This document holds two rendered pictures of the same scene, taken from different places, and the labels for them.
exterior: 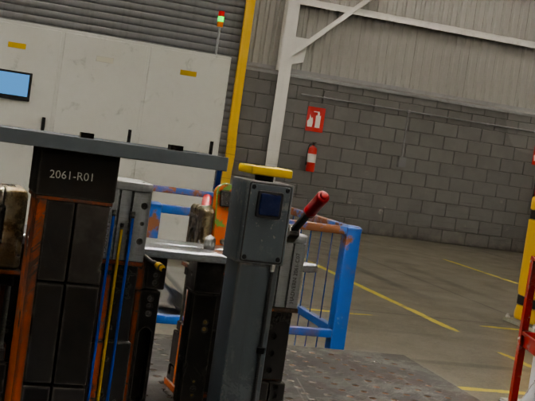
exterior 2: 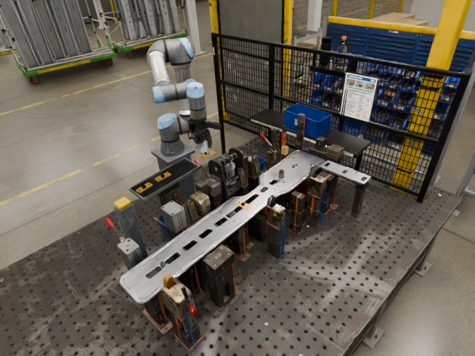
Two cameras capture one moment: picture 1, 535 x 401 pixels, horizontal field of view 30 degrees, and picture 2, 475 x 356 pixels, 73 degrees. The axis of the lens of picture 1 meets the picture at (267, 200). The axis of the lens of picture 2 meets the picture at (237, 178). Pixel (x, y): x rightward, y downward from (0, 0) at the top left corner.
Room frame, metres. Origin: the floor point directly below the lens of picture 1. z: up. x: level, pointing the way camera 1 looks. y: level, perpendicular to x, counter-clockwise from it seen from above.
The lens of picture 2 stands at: (2.70, 0.02, 2.13)
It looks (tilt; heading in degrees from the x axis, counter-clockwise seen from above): 36 degrees down; 155
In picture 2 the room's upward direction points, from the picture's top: 3 degrees counter-clockwise
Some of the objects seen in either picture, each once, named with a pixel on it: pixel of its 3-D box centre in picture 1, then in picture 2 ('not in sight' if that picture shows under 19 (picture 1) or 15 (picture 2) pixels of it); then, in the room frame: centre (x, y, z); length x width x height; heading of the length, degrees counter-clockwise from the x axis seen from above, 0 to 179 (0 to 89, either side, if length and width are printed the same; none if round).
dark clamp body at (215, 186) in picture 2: not in sight; (215, 208); (1.35, 0.49, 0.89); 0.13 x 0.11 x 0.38; 20
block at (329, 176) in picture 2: not in sight; (323, 193); (1.51, 1.16, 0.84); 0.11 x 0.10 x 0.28; 20
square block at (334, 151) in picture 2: not in sight; (332, 171); (1.39, 1.32, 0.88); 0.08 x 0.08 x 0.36; 20
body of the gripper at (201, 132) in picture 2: not in sight; (198, 128); (1.38, 0.44, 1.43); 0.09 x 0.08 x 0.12; 105
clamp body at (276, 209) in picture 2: not in sight; (275, 230); (1.66, 0.70, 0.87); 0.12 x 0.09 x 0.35; 20
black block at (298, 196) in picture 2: not in sight; (297, 213); (1.59, 0.90, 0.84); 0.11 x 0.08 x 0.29; 20
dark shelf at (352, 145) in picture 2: not in sight; (305, 130); (1.02, 1.36, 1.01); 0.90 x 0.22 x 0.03; 20
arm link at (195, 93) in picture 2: not in sight; (196, 96); (1.37, 0.45, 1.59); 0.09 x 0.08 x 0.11; 170
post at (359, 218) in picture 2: not in sight; (358, 198); (1.66, 1.30, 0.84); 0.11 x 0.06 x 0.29; 20
